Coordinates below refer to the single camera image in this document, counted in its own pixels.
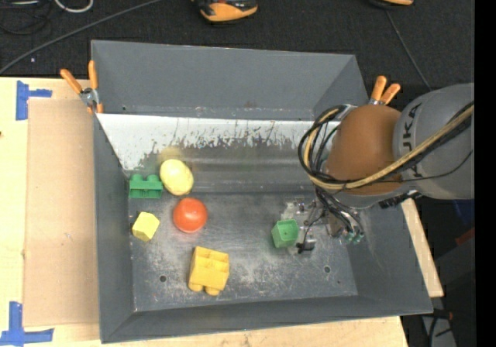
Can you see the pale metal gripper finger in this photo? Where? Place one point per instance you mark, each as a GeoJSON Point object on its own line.
{"type": "Point", "coordinates": [299, 209]}
{"type": "Point", "coordinates": [307, 241]}

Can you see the green hollow cube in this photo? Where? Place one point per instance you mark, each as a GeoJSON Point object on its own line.
{"type": "Point", "coordinates": [284, 234]}

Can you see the grey metal bin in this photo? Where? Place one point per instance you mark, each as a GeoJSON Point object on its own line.
{"type": "Point", "coordinates": [240, 268]}

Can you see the yellow toy building brick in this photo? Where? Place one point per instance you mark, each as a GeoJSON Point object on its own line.
{"type": "Point", "coordinates": [208, 270]}

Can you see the red toy tomato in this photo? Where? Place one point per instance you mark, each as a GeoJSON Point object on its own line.
{"type": "Point", "coordinates": [190, 215]}

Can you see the yellow toy lemon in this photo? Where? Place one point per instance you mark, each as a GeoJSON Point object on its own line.
{"type": "Point", "coordinates": [176, 177]}

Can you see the small yellow cube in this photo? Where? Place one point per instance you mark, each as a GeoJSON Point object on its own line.
{"type": "Point", "coordinates": [145, 226]}

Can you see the green toy building brick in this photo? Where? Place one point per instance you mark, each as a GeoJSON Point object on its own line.
{"type": "Point", "coordinates": [145, 186]}

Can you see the brown cardboard board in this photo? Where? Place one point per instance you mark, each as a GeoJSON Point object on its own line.
{"type": "Point", "coordinates": [58, 214]}

